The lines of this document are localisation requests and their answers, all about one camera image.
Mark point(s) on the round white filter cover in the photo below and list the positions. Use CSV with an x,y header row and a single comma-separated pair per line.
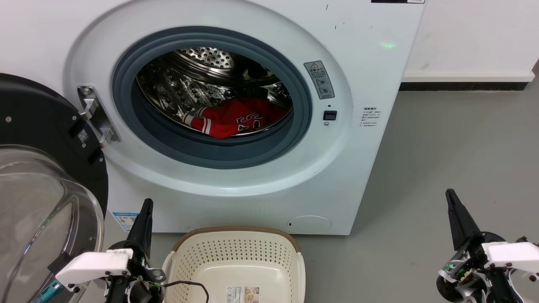
x,y
309,224

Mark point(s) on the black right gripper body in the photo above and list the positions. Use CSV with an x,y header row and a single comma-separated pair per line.
x,y
467,277

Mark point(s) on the blue and white sticker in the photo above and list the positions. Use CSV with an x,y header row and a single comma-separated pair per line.
x,y
125,220

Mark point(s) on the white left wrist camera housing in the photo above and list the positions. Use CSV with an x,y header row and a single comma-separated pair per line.
x,y
90,265

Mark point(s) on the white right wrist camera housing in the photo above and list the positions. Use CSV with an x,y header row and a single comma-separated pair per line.
x,y
513,254

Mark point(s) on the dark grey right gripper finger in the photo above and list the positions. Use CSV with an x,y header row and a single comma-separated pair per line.
x,y
454,227
466,225

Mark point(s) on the silver metal door hinge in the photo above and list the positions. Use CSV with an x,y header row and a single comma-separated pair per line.
x,y
93,112

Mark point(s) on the black washer door glass bowl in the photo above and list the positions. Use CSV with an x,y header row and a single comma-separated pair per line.
x,y
38,113

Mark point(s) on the white wall skirting board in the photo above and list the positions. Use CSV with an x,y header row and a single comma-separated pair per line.
x,y
463,76

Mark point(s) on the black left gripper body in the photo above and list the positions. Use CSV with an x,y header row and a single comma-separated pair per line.
x,y
145,286

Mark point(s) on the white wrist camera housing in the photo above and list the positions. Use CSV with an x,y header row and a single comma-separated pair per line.
x,y
513,254
90,265

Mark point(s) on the grey warning sticker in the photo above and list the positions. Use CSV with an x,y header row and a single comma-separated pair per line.
x,y
319,79

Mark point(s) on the cream perforated laundry basket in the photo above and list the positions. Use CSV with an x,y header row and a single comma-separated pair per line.
x,y
236,269

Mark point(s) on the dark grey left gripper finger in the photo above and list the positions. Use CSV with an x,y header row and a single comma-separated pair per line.
x,y
138,229
147,231

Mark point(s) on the grey rubber door gasket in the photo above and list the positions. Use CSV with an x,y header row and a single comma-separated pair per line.
x,y
168,147

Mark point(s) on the red jersey with striped cuffs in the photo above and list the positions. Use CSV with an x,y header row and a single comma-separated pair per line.
x,y
227,114

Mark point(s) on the printed product label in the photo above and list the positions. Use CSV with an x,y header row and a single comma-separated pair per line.
x,y
243,294

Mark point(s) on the stainless steel washing machine drum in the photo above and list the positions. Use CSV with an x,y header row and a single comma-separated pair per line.
x,y
177,88

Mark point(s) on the white front-load washing machine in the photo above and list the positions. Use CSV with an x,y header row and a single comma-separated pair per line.
x,y
358,168

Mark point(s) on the black door latch socket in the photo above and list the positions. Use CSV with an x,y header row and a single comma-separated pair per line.
x,y
330,115

